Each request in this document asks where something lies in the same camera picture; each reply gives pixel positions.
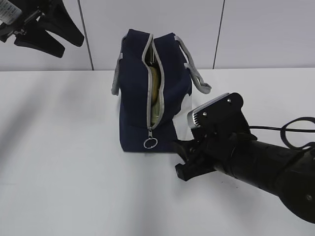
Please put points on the navy and white lunch bag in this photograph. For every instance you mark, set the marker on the navy and white lunch bag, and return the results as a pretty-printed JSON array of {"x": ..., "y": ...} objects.
[{"x": 143, "y": 127}]

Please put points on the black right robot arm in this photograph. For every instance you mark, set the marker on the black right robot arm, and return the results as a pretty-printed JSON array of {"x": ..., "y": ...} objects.
[{"x": 287, "y": 172}]

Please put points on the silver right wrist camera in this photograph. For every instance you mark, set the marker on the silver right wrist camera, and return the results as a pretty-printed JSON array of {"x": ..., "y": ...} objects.
[{"x": 202, "y": 110}]

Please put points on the brown bread roll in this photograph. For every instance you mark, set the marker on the brown bread roll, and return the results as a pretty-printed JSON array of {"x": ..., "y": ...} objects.
[{"x": 156, "y": 81}]

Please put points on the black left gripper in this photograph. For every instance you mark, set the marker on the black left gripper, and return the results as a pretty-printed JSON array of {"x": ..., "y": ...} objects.
[{"x": 15, "y": 14}]

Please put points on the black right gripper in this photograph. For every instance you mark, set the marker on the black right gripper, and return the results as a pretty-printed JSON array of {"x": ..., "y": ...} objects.
[{"x": 220, "y": 132}]

